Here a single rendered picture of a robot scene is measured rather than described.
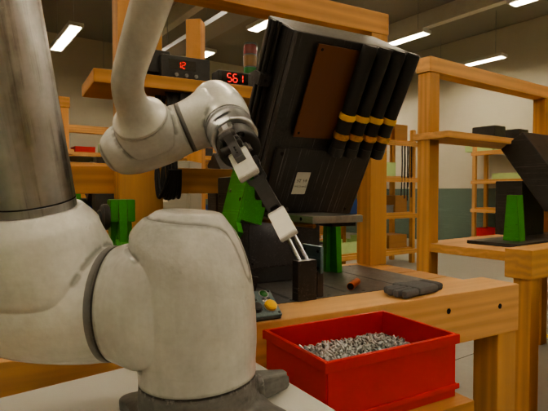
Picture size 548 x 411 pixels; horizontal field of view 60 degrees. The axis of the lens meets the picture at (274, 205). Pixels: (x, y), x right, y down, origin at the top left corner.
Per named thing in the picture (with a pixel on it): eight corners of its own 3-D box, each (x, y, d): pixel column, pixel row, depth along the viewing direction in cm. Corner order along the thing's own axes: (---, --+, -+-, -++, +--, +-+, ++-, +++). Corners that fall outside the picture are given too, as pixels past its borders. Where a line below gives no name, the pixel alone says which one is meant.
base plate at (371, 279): (439, 288, 153) (439, 281, 153) (71, 340, 100) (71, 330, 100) (356, 269, 190) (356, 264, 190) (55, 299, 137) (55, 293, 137)
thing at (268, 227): (320, 277, 161) (320, 177, 160) (239, 285, 147) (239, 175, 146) (292, 269, 178) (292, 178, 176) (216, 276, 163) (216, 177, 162)
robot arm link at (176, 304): (245, 404, 54) (236, 210, 52) (95, 400, 56) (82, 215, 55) (267, 351, 70) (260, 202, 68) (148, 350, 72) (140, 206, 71)
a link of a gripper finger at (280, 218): (267, 214, 79) (268, 217, 79) (280, 240, 73) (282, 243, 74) (282, 205, 78) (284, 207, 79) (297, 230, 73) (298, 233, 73)
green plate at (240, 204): (259, 243, 131) (276, 170, 133) (232, 236, 127) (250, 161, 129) (242, 239, 141) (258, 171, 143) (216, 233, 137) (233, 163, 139)
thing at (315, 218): (362, 226, 126) (363, 214, 126) (311, 228, 118) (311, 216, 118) (288, 218, 160) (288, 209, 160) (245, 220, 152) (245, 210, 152)
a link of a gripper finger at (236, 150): (237, 142, 71) (228, 127, 69) (246, 158, 67) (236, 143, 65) (229, 148, 71) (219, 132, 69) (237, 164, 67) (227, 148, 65)
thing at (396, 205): (417, 262, 788) (418, 125, 781) (302, 278, 647) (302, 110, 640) (391, 258, 833) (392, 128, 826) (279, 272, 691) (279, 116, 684)
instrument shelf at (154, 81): (349, 108, 177) (349, 97, 176) (93, 81, 133) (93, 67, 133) (312, 117, 198) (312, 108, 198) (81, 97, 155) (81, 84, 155)
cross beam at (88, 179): (355, 192, 206) (355, 172, 205) (13, 193, 143) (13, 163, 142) (348, 192, 210) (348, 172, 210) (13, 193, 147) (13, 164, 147)
